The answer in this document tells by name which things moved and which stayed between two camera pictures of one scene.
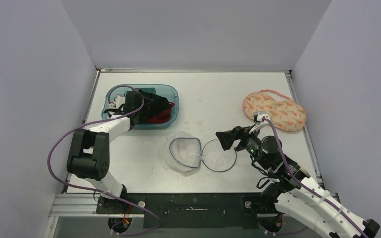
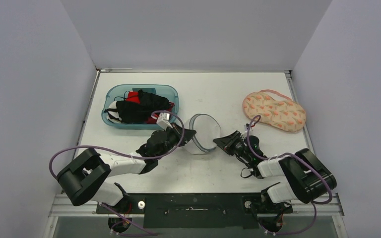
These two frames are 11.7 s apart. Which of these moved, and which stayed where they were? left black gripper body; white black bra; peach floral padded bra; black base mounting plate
Moved: left black gripper body
Stayed: black base mounting plate; peach floral padded bra; white black bra
